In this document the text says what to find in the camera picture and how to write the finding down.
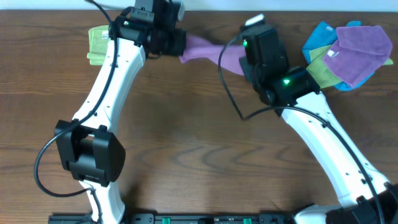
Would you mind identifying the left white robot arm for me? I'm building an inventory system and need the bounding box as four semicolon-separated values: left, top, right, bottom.
49;1;186;223

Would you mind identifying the blue cloth on pile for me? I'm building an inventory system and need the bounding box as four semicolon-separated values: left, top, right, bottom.
302;21;374;91

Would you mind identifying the folded green cloth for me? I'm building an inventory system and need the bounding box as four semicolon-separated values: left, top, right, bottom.
86;25;109;66

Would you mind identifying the green cloth on pile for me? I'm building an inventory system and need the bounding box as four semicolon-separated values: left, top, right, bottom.
307;40;392;91

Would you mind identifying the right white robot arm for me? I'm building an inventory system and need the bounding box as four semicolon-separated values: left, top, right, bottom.
239;21;397;223

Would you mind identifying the purple cloth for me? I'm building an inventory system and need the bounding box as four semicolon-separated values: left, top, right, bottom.
323;26;393;88
179;34;246;75

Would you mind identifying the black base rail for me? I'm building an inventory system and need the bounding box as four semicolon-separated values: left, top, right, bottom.
47;213;295;224

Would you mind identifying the purple cloth on pile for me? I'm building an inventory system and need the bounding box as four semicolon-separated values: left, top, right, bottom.
323;26;393;88

